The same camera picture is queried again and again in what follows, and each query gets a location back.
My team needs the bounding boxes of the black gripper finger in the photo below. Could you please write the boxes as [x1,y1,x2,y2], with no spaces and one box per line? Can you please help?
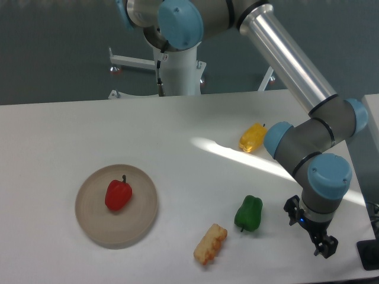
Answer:
[309,230,338,259]
[284,195,304,225]

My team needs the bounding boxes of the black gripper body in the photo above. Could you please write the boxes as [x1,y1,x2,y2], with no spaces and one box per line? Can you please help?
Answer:
[290,206,335,235]

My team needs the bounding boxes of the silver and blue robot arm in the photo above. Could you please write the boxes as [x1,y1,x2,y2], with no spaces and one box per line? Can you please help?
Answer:
[116,1,368,258]

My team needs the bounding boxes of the green bell pepper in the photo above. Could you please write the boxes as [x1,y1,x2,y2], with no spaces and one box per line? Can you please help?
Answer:
[234,195,263,232]

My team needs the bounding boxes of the yellow bell pepper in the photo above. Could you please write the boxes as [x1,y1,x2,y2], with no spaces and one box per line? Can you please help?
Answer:
[239,123,268,153]

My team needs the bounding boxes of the red bell pepper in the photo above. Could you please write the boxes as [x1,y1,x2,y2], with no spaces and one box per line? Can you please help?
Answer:
[104,175,133,211]

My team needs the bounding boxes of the beige round plate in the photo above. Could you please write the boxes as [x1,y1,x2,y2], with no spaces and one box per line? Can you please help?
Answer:
[75,164,158,249]

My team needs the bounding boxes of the black box at table edge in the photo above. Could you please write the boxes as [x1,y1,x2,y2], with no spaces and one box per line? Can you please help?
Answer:
[356,240,378,271]

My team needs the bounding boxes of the orange fried food piece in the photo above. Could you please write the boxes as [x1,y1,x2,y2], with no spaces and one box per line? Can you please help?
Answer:
[193,224,228,266]

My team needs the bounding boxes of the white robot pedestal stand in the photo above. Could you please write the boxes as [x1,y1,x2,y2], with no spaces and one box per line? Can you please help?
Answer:
[107,46,278,100]

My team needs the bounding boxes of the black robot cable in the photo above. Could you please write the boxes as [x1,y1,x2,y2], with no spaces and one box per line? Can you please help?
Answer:
[155,40,170,97]

